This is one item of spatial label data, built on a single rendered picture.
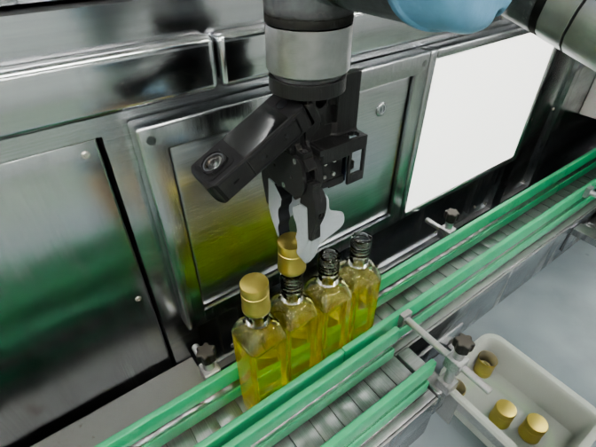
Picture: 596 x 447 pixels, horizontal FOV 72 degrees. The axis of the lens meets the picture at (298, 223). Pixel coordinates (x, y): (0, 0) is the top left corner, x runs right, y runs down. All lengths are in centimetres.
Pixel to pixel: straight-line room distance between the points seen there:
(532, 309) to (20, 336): 101
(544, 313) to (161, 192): 91
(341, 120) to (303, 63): 9
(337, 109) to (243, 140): 10
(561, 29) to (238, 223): 43
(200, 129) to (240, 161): 14
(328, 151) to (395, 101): 32
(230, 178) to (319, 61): 12
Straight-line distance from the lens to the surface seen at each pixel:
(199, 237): 57
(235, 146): 37
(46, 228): 54
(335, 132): 42
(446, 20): 26
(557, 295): 119
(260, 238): 63
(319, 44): 35
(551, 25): 37
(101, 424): 76
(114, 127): 49
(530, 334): 107
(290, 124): 37
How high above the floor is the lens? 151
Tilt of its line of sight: 39 degrees down
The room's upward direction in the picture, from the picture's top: straight up
